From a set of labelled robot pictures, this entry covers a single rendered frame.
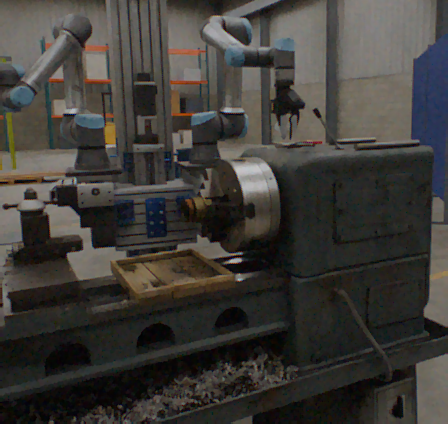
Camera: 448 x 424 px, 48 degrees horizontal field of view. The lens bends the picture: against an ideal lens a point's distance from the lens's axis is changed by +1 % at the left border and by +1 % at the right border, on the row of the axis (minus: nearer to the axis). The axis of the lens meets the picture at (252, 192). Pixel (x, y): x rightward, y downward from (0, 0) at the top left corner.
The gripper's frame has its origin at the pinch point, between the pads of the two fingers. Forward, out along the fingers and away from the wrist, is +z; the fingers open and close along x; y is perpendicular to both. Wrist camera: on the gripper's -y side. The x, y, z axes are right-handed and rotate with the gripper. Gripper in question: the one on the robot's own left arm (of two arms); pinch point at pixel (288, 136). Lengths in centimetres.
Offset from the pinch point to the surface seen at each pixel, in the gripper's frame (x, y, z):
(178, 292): 55, -30, 41
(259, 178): 25.1, -24.0, 11.5
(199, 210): 43, -16, 21
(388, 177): -19.5, -32.8, 13.7
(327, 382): 12, -42, 75
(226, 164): 32.0, -14.2, 7.4
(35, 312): 92, -35, 38
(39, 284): 91, -29, 33
